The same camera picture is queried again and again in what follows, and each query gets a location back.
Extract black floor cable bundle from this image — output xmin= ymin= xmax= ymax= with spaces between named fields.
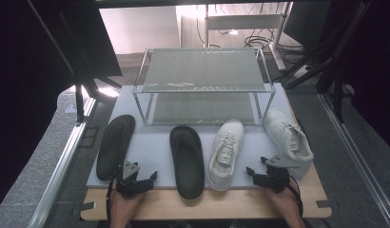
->
xmin=244 ymin=33 xmax=305 ymax=57

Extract black tripod stand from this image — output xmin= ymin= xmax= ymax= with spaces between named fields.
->
xmin=73 ymin=75 xmax=123 ymax=125

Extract aluminium rail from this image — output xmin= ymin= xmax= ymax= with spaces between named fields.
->
xmin=27 ymin=96 xmax=98 ymax=228
xmin=319 ymin=93 xmax=390 ymax=228

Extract metal shoe rack grey shelves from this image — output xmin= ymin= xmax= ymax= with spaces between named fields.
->
xmin=131 ymin=47 xmax=277 ymax=126

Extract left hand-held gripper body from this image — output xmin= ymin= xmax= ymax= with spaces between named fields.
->
xmin=116 ymin=160 xmax=153 ymax=199

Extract black slipper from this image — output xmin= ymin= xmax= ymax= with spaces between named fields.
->
xmin=169 ymin=125 xmax=205 ymax=200
xmin=95 ymin=114 xmax=136 ymax=182

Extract black monitor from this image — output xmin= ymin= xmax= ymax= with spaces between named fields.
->
xmin=283 ymin=0 xmax=332 ymax=49

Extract black tape strip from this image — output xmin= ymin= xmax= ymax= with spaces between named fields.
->
xmin=315 ymin=199 xmax=341 ymax=210
xmin=71 ymin=200 xmax=97 ymax=217

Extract person's left hand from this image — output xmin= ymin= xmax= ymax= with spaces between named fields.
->
xmin=109 ymin=191 xmax=146 ymax=222

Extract black metal stand bars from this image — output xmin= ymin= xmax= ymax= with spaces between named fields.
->
xmin=280 ymin=0 xmax=372 ymax=124

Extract grey mat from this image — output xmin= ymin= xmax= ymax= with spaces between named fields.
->
xmin=87 ymin=83 xmax=300 ymax=190

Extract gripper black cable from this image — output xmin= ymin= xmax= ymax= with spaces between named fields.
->
xmin=287 ymin=176 xmax=305 ymax=220
xmin=105 ymin=170 xmax=122 ymax=224

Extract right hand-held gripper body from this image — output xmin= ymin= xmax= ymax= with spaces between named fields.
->
xmin=253 ymin=154 xmax=301 ymax=194

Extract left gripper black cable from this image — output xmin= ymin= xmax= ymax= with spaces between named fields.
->
xmin=105 ymin=170 xmax=122 ymax=224

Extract white desk frame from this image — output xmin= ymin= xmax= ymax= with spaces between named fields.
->
xmin=204 ymin=2 xmax=294 ymax=72

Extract person's right hand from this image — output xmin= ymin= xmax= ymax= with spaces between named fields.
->
xmin=267 ymin=180 xmax=304 ymax=222

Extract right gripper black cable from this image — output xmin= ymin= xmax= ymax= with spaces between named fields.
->
xmin=287 ymin=176 xmax=305 ymax=220

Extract white sneaker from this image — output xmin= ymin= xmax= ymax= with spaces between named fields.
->
xmin=263 ymin=108 xmax=315 ymax=179
xmin=207 ymin=118 xmax=245 ymax=192

